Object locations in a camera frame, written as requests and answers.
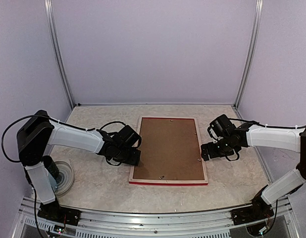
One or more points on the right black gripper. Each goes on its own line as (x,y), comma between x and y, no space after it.
(204,152)

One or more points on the front aluminium rail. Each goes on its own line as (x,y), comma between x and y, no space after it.
(215,223)

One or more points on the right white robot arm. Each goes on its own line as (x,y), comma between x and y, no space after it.
(280,137)

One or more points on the left aluminium post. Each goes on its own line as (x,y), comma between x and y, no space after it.
(57,53)

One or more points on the right aluminium post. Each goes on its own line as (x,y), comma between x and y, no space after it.
(250,53)

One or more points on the aluminium post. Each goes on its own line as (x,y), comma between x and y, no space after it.
(250,53)
(57,53)

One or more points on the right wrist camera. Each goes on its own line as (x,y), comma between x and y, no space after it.
(212,133)

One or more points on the brown backing board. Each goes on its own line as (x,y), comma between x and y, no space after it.
(168,148)

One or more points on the clear tape roll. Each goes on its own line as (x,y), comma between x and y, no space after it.
(65,178)

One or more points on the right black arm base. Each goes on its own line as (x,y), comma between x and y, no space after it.
(258,210)

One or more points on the red wooden picture frame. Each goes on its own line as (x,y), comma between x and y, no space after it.
(205,181)

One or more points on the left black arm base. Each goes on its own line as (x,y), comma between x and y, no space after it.
(54,212)

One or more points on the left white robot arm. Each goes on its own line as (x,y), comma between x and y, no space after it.
(40,130)

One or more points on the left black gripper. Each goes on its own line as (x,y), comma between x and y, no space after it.
(134,159)

